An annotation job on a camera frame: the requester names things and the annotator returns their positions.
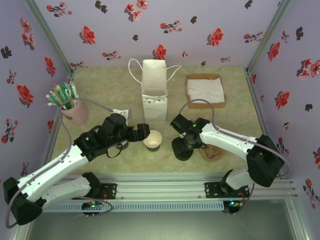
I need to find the white slotted cable duct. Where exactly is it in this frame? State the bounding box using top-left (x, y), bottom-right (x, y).
top-left (41, 201), bottom-right (225, 212)

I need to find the black plastic cup lid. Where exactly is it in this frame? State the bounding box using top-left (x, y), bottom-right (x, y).
top-left (174, 146), bottom-right (194, 160)

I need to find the aluminium corner post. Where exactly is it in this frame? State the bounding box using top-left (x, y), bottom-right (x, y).
top-left (23, 0), bottom-right (76, 76)
top-left (246, 0), bottom-right (294, 74)

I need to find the brown cardboard tray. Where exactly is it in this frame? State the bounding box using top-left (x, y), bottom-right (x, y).
top-left (185, 74), bottom-right (227, 110)

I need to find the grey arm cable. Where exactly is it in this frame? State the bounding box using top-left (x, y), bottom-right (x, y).
top-left (4, 98), bottom-right (115, 228)
top-left (179, 99), bottom-right (292, 217)

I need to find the small controller board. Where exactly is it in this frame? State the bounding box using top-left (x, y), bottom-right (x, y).
top-left (223, 199), bottom-right (245, 215)
top-left (81, 199), bottom-right (106, 216)

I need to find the green white wrapped straw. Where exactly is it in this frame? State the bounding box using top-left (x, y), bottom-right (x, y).
top-left (59, 81), bottom-right (72, 110)
top-left (72, 86), bottom-right (81, 106)
top-left (67, 81), bottom-right (77, 108)
top-left (45, 93), bottom-right (67, 110)
top-left (46, 100), bottom-right (66, 111)

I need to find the white printed paper bag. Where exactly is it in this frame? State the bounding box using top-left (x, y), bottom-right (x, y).
top-left (128, 58), bottom-right (183, 126)

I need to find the pink holder cup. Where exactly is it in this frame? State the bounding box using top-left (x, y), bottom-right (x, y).
top-left (61, 98), bottom-right (90, 126)

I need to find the wooden stirrer stick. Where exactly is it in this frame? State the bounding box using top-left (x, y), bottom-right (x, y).
top-left (52, 83), bottom-right (68, 110)

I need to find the brown pulp cup carrier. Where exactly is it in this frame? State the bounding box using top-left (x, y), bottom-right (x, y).
top-left (199, 146), bottom-right (226, 163)

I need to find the grey metal panel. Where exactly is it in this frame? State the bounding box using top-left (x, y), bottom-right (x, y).
top-left (9, 198), bottom-right (308, 240)

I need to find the grey right arm cable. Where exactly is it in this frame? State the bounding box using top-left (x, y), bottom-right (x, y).
top-left (179, 99), bottom-right (292, 217)

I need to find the aluminium frame beam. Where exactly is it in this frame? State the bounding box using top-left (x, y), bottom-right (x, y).
top-left (41, 178), bottom-right (298, 202)

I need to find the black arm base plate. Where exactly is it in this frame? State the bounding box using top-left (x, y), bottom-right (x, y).
top-left (99, 183), bottom-right (118, 200)
top-left (204, 182), bottom-right (250, 200)

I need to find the white napkin stack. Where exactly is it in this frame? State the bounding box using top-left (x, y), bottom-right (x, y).
top-left (187, 77), bottom-right (225, 104)

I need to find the aluminium side rail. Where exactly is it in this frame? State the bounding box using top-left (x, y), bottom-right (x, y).
top-left (42, 71), bottom-right (77, 161)
top-left (246, 71), bottom-right (285, 180)

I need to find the grey left arm cable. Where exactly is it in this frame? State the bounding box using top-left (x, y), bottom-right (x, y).
top-left (4, 98), bottom-right (115, 228)

